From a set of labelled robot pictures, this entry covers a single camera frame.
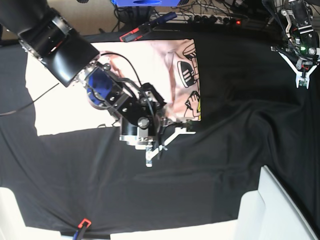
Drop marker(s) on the red black clamp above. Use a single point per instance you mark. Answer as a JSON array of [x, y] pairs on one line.
[[146, 28], [81, 229]]

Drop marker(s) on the pink T-shirt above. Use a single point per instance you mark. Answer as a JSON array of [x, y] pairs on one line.
[[170, 66]]

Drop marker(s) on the white table frame left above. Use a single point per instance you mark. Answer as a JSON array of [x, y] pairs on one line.
[[12, 225]]

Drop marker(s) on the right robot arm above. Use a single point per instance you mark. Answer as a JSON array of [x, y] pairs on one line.
[[137, 107]]

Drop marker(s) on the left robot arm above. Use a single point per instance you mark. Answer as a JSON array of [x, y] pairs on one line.
[[300, 48]]

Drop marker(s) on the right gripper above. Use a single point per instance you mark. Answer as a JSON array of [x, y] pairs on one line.
[[152, 137]]

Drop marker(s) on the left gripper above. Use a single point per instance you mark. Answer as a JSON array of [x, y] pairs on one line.
[[302, 67]]

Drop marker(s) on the blue box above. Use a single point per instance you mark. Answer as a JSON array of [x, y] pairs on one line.
[[146, 3]]

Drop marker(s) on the red black bottom clamp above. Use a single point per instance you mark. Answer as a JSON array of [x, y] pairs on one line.
[[81, 229]]

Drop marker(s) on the black power strip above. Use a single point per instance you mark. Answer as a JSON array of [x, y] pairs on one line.
[[205, 19]]

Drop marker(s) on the red black top clamp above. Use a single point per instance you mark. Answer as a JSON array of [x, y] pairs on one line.
[[146, 28]]

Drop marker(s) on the black table cloth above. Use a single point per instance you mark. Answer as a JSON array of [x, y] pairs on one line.
[[254, 115]]

